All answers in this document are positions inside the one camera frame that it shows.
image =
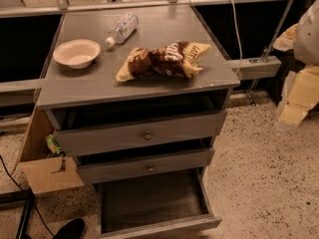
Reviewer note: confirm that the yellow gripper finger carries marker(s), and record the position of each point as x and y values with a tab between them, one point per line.
285	41
300	95

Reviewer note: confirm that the brown yellow chip bag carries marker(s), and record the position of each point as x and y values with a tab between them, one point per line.
179	60

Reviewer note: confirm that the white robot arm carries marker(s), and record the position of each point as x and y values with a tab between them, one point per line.
306	43

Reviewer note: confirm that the grey top drawer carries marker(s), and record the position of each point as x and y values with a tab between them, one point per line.
118	136

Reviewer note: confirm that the grey drawer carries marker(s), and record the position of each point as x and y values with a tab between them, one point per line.
158	206
118	136
145	165

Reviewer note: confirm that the grey drawer cabinet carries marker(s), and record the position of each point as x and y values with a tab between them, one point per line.
65	95

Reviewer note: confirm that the grey bottom drawer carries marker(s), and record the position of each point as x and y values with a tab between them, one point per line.
158	206

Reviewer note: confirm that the grey middle drawer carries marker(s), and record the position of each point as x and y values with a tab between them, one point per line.
145	165

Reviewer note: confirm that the green snack bag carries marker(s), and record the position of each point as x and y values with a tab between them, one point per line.
54	147

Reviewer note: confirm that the clear plastic water bottle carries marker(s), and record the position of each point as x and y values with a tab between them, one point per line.
122	29

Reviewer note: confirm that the white paper bowl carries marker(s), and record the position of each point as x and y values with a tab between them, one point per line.
77	54

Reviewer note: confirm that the black shoe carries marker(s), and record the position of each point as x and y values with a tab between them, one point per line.
72	230

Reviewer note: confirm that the brown cardboard box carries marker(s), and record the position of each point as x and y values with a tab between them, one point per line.
43	173

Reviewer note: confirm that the grey metal rail frame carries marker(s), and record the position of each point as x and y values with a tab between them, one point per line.
19	93

